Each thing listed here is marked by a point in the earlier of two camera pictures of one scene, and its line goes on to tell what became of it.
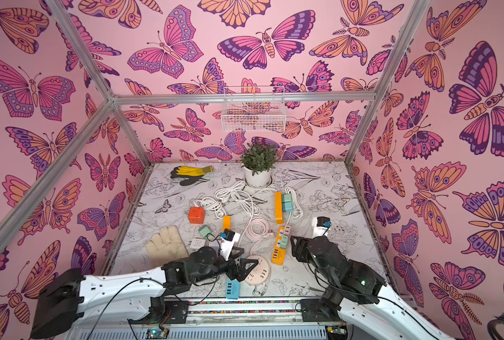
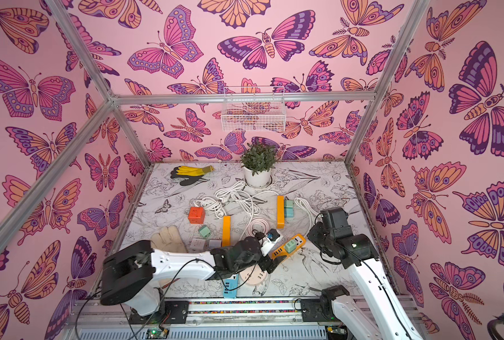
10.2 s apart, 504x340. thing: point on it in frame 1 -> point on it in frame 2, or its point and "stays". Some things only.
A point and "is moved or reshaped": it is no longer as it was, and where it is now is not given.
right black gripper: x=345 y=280 -> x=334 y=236
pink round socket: x=258 y=273 stays
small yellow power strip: x=279 y=254 is moved or reshaped
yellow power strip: x=226 y=222 stays
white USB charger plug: x=197 y=244 stays
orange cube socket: x=197 y=214 stays
